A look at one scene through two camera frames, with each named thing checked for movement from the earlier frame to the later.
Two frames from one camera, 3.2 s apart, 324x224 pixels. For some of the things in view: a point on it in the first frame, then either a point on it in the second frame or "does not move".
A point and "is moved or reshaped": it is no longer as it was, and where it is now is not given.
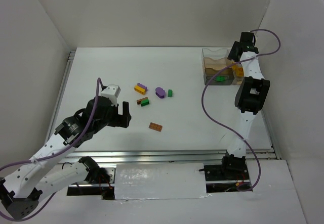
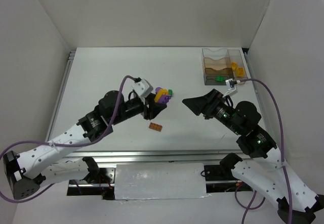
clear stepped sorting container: [213, 61] does not move
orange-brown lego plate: [155, 127] does not move
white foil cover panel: [135, 181] does not move
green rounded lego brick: [220, 78] does not move
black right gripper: [234, 53] to [210, 104]
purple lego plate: [142, 86] is moved or reshaped
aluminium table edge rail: [167, 157] does not move
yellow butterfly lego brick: [239, 72] does not move
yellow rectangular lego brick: [141, 90] is moved or reshaped
